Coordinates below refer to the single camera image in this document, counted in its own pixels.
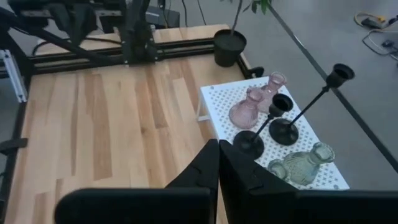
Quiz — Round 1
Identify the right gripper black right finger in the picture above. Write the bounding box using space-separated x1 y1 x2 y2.
219 140 398 224

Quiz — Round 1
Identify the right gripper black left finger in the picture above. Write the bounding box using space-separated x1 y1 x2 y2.
54 139 220 224

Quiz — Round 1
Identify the short black metal candlestick holder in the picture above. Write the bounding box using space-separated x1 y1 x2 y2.
233 93 294 160

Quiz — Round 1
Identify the clear ribbed glass vase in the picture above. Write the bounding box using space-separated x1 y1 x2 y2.
267 159 290 181

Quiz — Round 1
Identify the green ribbed glass candle holder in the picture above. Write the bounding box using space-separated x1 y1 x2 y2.
281 142 336 187

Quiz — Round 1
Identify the tall black metal candlestick holder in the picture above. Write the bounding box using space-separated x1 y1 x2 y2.
269 63 355 146

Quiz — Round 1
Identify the pink ribbed glass candle holder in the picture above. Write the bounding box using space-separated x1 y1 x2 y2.
229 86 265 130
257 72 287 114

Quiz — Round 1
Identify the white perforated metal shelf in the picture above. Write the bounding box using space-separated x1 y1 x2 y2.
196 76 351 190

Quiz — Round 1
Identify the black box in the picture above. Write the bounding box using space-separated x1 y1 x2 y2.
146 6 180 29

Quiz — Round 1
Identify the green plant in black pot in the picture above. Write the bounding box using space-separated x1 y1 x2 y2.
213 0 271 68

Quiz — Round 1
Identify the silver aluminium bracket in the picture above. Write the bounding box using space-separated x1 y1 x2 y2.
0 49 28 103

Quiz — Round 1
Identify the black aluminium table frame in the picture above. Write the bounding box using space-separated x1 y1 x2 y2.
0 37 265 224

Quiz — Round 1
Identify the black floor cable bundle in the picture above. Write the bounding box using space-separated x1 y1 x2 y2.
362 29 398 62

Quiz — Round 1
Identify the yellow floor cable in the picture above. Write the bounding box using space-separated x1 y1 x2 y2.
353 12 386 30

